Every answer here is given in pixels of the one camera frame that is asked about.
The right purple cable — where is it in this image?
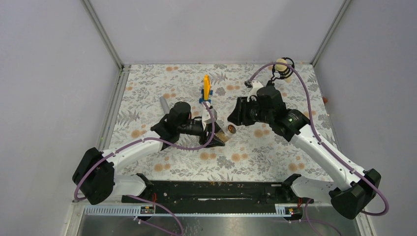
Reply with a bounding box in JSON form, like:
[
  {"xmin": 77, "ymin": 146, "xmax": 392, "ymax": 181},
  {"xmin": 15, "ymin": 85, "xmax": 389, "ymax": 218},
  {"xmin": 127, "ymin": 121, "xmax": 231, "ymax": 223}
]
[{"xmin": 245, "ymin": 62, "xmax": 390, "ymax": 236}]

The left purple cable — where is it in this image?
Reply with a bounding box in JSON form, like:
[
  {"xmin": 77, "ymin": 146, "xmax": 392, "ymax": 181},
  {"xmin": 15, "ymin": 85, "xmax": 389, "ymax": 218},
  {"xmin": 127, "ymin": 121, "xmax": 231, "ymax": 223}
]
[{"xmin": 74, "ymin": 101, "xmax": 217, "ymax": 236}]

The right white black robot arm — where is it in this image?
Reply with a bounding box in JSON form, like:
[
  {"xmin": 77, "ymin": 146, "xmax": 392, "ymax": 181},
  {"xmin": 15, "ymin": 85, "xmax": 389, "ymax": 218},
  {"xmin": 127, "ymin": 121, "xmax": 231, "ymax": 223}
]
[{"xmin": 228, "ymin": 87, "xmax": 382, "ymax": 219}]

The grey handheld microphone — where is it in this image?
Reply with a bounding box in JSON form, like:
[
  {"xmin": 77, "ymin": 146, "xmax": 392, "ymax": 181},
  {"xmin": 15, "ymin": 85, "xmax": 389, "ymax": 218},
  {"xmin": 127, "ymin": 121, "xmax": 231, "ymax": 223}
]
[{"xmin": 159, "ymin": 96, "xmax": 170, "ymax": 114}]

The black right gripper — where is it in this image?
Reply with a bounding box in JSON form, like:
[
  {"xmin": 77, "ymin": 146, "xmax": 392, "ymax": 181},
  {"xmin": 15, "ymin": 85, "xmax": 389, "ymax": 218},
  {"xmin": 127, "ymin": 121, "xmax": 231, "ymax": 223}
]
[{"xmin": 227, "ymin": 96, "xmax": 273, "ymax": 126}]

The cream foam studio microphone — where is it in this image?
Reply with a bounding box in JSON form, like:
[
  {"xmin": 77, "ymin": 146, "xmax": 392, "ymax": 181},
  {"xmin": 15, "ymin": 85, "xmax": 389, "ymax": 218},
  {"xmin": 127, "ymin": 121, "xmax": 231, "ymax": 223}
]
[{"xmin": 271, "ymin": 57, "xmax": 295, "ymax": 82}]

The purple cable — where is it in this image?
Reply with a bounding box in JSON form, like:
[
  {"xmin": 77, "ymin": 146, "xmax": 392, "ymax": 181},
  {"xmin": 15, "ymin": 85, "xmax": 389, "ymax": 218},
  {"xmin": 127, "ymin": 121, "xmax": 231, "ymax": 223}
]
[
  {"xmin": 245, "ymin": 62, "xmax": 390, "ymax": 236},
  {"xmin": 74, "ymin": 101, "xmax": 217, "ymax": 236}
]

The white slotted cable duct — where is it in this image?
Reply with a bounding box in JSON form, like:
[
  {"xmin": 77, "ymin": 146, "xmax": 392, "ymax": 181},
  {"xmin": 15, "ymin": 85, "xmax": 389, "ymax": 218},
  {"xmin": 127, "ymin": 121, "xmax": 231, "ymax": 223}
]
[{"xmin": 83, "ymin": 204, "xmax": 294, "ymax": 218}]

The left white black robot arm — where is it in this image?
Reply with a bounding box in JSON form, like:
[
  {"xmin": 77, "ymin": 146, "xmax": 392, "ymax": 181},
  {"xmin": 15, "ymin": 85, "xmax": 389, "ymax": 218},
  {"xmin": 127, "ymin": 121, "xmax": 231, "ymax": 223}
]
[{"xmin": 72, "ymin": 101, "xmax": 225, "ymax": 205}]

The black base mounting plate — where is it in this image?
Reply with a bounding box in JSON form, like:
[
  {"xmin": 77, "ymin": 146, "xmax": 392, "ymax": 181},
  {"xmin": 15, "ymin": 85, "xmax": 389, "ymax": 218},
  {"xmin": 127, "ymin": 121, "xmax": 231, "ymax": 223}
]
[{"xmin": 121, "ymin": 174, "xmax": 308, "ymax": 214}]

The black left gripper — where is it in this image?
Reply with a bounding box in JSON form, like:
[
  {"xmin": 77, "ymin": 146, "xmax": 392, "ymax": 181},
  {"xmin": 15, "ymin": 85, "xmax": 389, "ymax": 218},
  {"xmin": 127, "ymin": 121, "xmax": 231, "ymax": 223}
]
[{"xmin": 178, "ymin": 119, "xmax": 225, "ymax": 147}]

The blue yellow toy block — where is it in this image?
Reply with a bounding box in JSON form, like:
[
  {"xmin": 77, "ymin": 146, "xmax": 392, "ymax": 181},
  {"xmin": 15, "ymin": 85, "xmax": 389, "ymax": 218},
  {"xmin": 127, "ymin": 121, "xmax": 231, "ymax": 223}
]
[{"xmin": 199, "ymin": 75, "xmax": 213, "ymax": 104}]

